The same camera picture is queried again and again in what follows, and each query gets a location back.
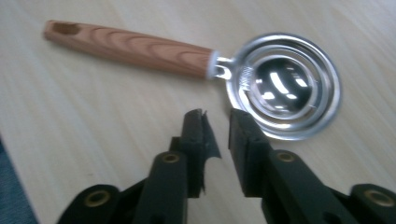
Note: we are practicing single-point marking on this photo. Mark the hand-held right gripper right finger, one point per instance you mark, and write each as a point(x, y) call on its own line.
point(249, 149)

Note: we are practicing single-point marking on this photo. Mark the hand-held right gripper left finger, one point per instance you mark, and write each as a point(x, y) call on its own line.
point(193, 140)

